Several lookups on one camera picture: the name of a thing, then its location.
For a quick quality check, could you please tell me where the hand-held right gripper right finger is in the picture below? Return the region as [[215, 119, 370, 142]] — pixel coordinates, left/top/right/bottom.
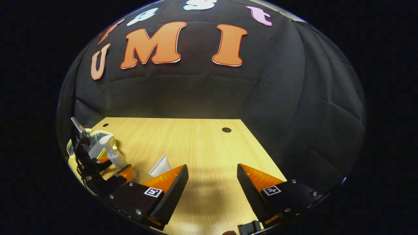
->
[[237, 163, 325, 229]]

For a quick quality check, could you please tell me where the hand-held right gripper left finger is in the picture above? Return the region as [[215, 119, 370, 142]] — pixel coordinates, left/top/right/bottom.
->
[[108, 164, 189, 230]]

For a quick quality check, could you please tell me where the white pump bottle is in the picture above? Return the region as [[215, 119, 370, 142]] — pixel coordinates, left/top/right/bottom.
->
[[99, 134, 129, 170]]

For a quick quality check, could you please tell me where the white cream tube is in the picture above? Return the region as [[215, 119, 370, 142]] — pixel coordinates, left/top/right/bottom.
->
[[149, 154, 171, 178]]

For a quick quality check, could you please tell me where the black backdrop cloth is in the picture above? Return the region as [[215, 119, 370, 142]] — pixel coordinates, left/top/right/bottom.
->
[[57, 0, 366, 193]]

